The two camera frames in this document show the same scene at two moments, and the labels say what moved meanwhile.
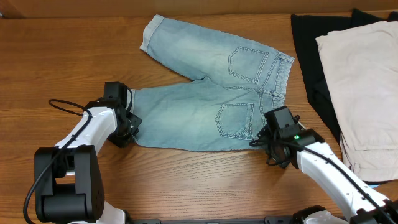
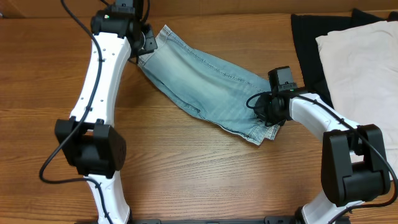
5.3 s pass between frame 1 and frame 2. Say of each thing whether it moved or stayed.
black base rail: stayed
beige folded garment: stayed
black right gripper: moved
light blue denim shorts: moved
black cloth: stayed
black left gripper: moved
